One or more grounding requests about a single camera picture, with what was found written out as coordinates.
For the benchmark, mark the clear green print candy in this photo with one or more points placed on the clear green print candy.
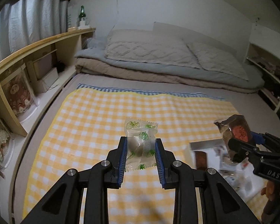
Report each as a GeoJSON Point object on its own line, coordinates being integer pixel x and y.
{"type": "Point", "coordinates": [141, 140]}

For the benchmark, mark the wooden bedside shelf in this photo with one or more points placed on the wooden bedside shelf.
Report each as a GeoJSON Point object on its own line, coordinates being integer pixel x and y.
{"type": "Point", "coordinates": [63, 47]}

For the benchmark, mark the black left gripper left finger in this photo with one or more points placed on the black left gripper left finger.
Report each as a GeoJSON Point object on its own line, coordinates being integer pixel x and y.
{"type": "Point", "coordinates": [87, 190]}

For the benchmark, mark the white cardboard box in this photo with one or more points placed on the white cardboard box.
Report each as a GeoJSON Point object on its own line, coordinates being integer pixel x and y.
{"type": "Point", "coordinates": [239, 175]}

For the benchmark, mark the white right shelf unit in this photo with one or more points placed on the white right shelf unit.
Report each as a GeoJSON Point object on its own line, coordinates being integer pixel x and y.
{"type": "Point", "coordinates": [264, 54]}

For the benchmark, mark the right quilted beige pillow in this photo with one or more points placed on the right quilted beige pillow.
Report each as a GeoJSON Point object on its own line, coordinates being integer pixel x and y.
{"type": "Point", "coordinates": [214, 59]}

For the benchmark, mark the right hand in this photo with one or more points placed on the right hand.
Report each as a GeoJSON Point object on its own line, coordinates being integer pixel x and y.
{"type": "Point", "coordinates": [272, 192]}

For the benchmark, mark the white storage box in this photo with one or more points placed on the white storage box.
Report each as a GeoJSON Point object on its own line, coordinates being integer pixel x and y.
{"type": "Point", "coordinates": [44, 73]}

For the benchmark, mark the framed bear picture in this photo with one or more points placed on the framed bear picture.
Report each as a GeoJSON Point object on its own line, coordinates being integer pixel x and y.
{"type": "Point", "coordinates": [19, 94]}

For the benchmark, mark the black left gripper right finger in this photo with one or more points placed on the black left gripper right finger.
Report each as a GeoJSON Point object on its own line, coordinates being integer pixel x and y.
{"type": "Point", "coordinates": [199, 190]}

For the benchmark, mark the grey curtain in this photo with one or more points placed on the grey curtain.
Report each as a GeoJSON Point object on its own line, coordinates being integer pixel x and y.
{"type": "Point", "coordinates": [23, 22]}

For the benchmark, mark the dark mooncake packet red seal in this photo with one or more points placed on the dark mooncake packet red seal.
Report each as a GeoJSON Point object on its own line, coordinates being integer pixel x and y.
{"type": "Point", "coordinates": [234, 127]}

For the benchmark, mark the left quilted beige pillow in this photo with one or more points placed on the left quilted beige pillow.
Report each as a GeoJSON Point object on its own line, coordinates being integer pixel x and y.
{"type": "Point", "coordinates": [149, 47]}

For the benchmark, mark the brown chocolate bar packet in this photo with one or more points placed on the brown chocolate bar packet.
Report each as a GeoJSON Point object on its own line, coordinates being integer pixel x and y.
{"type": "Point", "coordinates": [201, 160]}

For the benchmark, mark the green glass bottle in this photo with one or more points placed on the green glass bottle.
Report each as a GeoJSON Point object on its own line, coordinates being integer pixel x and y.
{"type": "Point", "coordinates": [82, 17]}

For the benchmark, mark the yellow white checked cloth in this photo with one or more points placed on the yellow white checked cloth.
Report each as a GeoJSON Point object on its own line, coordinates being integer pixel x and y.
{"type": "Point", "coordinates": [90, 123]}

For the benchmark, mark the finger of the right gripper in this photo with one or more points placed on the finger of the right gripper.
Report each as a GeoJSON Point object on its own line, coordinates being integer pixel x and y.
{"type": "Point", "coordinates": [241, 149]}
{"type": "Point", "coordinates": [258, 138]}

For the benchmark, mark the quilted beige pillow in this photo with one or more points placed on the quilted beige pillow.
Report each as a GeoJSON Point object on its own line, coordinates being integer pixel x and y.
{"type": "Point", "coordinates": [214, 59]}
{"type": "Point", "coordinates": [149, 47]}

